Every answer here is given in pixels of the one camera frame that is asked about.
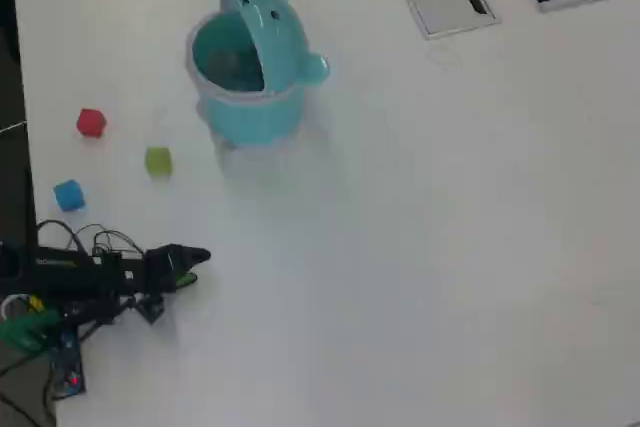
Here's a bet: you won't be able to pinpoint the white cable with plug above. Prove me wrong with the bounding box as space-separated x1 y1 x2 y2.
0 295 32 321

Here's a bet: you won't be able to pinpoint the blue lego block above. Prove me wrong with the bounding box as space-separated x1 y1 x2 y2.
53 178 86 212

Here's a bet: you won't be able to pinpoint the green table clamp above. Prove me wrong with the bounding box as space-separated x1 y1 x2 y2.
0 309 61 351

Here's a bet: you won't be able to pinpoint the blue circuit board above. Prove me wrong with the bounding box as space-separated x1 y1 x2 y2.
49 329 87 401

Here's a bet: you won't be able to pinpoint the green lego block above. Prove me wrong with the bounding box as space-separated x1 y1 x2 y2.
144 146 174 178

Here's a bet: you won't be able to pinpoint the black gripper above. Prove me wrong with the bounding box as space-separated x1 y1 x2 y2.
142 243 212 296

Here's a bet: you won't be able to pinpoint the thin black arm wires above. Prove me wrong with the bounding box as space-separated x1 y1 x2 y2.
37 219 146 259

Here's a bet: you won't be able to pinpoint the teal bin with swing lid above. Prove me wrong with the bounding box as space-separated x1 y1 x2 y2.
184 0 332 151

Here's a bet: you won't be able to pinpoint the black power cable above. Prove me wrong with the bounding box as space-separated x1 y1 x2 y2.
0 349 59 427

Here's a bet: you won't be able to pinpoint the red lego block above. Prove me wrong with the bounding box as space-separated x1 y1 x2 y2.
75 107 108 139

